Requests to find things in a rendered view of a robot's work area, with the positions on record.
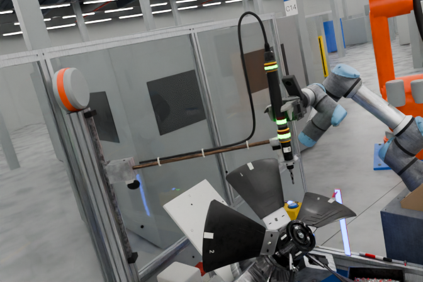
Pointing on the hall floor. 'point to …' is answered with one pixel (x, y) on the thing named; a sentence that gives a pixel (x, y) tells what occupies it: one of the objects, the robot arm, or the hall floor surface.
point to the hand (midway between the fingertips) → (273, 108)
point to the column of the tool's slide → (101, 197)
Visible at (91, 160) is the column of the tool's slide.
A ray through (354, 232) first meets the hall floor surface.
